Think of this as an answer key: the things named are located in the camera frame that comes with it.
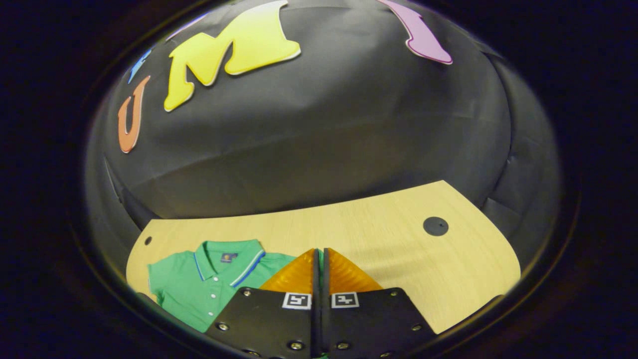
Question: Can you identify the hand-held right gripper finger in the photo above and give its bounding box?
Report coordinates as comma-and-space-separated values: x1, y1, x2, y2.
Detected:
204, 248, 320, 359
321, 248, 438, 359

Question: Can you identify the green T-shirt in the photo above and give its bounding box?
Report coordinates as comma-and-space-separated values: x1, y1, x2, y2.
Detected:
148, 239, 329, 359

